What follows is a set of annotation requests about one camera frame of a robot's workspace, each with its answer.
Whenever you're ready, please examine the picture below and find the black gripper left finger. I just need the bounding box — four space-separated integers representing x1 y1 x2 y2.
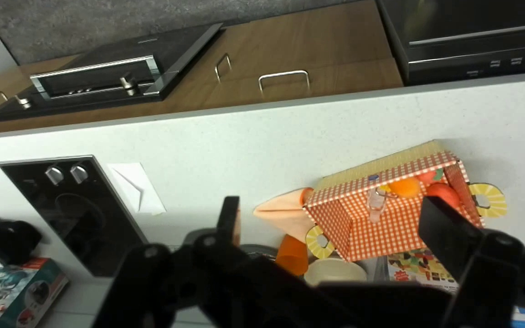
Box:
214 195 242 246

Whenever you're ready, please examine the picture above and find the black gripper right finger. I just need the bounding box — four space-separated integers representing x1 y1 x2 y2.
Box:
417 195 490 277

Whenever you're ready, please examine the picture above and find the wooden base cabinet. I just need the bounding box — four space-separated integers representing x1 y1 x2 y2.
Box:
0 0 404 137

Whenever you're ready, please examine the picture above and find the red toy fruit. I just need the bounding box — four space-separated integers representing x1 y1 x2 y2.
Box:
424 181 462 210

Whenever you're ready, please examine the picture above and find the orange toy fruit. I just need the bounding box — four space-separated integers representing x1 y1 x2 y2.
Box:
388 177 426 201

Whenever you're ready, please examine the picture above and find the orange checkered cardboard box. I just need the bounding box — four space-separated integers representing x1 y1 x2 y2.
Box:
251 140 510 264

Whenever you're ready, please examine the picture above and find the orange plastic cup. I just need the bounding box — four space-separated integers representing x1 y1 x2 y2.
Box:
273 233 311 279

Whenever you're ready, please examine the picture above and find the white toy piece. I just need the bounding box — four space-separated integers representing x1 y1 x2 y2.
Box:
366 188 388 224

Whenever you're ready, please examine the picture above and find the cream bowl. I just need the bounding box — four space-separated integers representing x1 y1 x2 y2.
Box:
302 257 369 288

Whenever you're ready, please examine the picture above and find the black cooktop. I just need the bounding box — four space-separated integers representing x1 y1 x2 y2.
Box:
0 155 149 279

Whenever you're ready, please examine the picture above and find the black built-in oven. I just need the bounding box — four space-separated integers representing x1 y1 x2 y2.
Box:
0 22 225 124

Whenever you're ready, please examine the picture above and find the black oven front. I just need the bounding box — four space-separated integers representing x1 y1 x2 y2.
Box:
375 0 525 88

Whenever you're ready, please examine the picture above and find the black pouch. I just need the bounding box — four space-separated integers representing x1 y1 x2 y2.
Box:
0 215 43 266

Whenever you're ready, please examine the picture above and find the teal printed box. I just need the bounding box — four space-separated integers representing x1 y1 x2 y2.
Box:
0 257 70 328

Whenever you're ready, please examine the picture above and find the wide silver drawer handle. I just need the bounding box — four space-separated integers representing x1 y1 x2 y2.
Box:
254 68 311 100

